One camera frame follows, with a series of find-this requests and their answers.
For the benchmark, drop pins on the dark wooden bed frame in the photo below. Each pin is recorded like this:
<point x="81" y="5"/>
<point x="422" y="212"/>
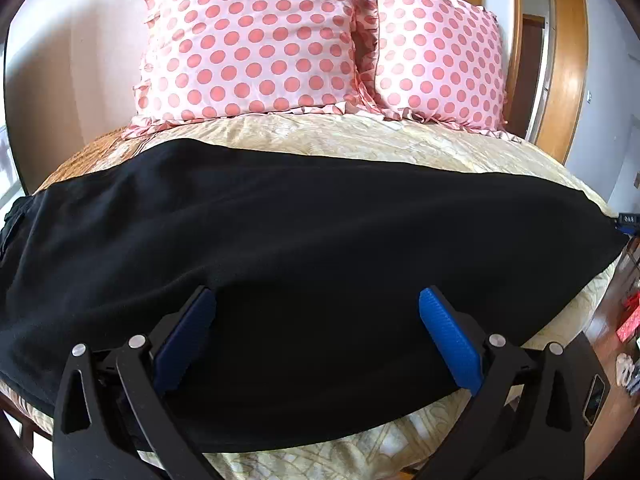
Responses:
<point x="20" y="425"/>

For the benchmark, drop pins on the black pants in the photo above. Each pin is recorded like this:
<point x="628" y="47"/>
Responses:
<point x="310" y="260"/>

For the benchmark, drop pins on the black gold-rimmed device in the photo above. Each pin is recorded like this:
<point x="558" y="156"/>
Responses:
<point x="596" y="400"/>

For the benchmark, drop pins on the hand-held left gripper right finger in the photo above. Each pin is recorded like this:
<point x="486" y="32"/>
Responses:
<point x="452" y="340"/>

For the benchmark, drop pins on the small pink polka dot pillow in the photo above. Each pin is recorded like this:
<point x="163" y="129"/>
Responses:
<point x="440" y="60"/>

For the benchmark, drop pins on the red box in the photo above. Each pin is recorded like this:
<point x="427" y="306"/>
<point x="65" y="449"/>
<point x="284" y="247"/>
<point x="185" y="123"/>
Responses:
<point x="629" y="319"/>

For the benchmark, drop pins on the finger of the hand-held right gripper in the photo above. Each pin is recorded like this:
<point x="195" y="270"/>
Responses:
<point x="626" y="221"/>

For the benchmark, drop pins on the white plastic object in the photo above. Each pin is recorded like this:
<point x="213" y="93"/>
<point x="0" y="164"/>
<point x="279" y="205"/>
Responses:
<point x="627" y="367"/>

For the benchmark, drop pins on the wooden door frame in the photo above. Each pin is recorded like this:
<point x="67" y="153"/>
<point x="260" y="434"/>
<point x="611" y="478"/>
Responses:
<point x="565" y="60"/>

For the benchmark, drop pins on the large pink polka dot pillow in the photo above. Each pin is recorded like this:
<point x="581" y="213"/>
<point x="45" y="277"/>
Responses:
<point x="250" y="40"/>

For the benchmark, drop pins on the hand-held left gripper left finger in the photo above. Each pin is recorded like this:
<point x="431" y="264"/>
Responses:
<point x="181" y="340"/>

